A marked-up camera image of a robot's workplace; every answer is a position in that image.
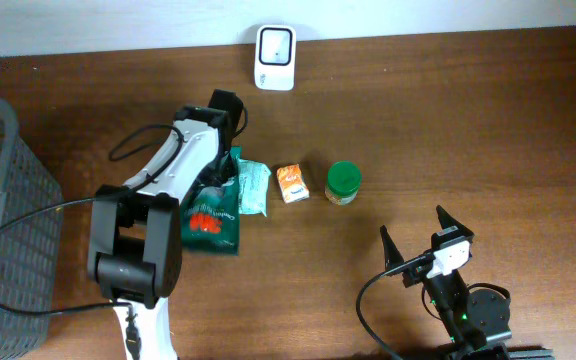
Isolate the green 3M gloves packet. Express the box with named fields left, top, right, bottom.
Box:
left=181, top=146, right=241, bottom=256

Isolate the grey plastic mesh basket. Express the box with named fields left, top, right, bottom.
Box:
left=0, top=98, right=63, bottom=359

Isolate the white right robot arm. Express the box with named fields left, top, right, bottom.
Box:
left=380, top=206, right=554, bottom=359

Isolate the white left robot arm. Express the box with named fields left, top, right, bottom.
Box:
left=87, top=89, right=247, bottom=359

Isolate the orange tissue packet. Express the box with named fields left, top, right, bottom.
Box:
left=277, top=164, right=310, bottom=204

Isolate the mint green wipes packet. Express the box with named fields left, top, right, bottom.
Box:
left=237, top=159, right=271, bottom=216

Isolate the green lid jar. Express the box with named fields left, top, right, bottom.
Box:
left=325, top=161, right=362, bottom=205

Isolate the white barcode scanner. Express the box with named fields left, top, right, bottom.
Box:
left=254, top=25, right=296, bottom=91

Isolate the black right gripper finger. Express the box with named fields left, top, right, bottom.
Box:
left=379, top=225, right=404, bottom=271
left=436, top=205, right=473, bottom=237

